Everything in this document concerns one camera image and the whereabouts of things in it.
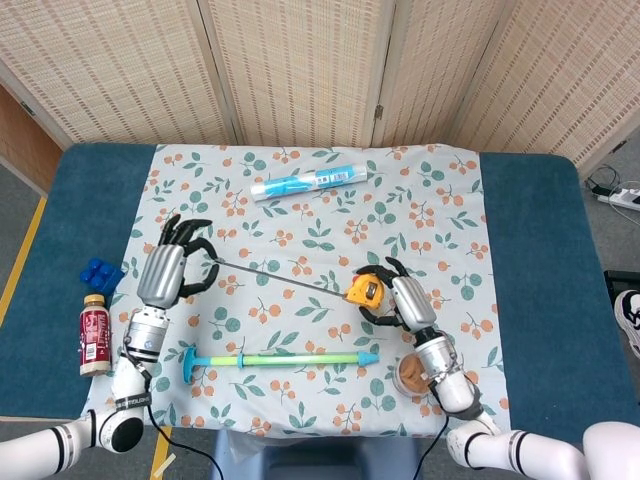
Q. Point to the floral leaf print tablecloth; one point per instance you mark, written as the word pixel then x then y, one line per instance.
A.
pixel 350 225

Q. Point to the black floor stand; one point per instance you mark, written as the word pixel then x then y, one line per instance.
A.
pixel 622 282

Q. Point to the brown wooden panel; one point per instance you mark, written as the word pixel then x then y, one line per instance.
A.
pixel 25 145

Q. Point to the woven bamboo folding screen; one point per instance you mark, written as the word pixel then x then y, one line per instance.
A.
pixel 300 65

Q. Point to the clear tube with blue print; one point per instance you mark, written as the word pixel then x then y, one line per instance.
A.
pixel 300 182

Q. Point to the black and white shoe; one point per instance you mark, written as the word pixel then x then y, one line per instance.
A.
pixel 629 320

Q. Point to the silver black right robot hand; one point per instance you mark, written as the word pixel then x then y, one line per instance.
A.
pixel 412 302

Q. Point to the brass screen hinge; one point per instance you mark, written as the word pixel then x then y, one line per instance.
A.
pixel 379 111

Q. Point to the teal fabric table cover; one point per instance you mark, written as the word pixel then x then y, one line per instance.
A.
pixel 540 250

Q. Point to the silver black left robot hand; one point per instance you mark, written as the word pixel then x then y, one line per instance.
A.
pixel 160 275

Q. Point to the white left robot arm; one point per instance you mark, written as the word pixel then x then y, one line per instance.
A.
pixel 142 335

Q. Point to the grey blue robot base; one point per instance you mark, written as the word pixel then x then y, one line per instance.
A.
pixel 300 460

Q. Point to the brown drink bottle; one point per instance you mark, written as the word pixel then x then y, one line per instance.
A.
pixel 94 335

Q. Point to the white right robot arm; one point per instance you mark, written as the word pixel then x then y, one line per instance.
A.
pixel 440 355

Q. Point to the white power strip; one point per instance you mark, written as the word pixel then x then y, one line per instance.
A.
pixel 625 199

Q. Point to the green and blue water pump toy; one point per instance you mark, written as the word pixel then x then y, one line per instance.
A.
pixel 280 359

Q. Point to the blue toy building block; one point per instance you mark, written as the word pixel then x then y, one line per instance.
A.
pixel 102 275

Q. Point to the yellow tape measure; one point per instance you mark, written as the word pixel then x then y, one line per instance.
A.
pixel 367 292

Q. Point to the dark screen hinge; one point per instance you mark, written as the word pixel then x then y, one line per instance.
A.
pixel 618 146
pixel 27 108

